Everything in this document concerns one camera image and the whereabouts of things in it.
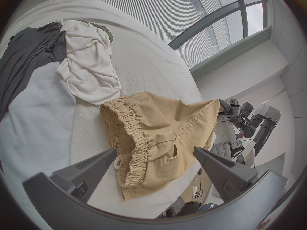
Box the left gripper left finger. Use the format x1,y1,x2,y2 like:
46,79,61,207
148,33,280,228
50,148,117,201

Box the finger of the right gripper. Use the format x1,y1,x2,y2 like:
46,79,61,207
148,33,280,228
219,99,232,112

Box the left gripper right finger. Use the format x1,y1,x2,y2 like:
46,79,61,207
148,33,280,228
194,146,259,202

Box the tan shorts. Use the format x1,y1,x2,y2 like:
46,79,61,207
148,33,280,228
99,92,222,202

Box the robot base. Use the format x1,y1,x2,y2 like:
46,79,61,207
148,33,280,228
211,122,243,163

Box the bed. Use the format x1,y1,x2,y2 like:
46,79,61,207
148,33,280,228
0,0,216,220

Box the white power strip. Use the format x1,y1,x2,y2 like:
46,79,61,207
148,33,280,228
191,172,203,199

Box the pale grey garment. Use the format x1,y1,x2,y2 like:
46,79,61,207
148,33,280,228
0,61,79,179

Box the cream garment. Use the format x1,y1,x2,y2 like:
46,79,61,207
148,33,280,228
49,19,121,107

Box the window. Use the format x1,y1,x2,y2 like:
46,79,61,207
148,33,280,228
92,0,272,80

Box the black garment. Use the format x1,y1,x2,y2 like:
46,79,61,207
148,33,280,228
0,23,67,124

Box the green garment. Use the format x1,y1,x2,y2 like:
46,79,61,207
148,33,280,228
78,19,114,44

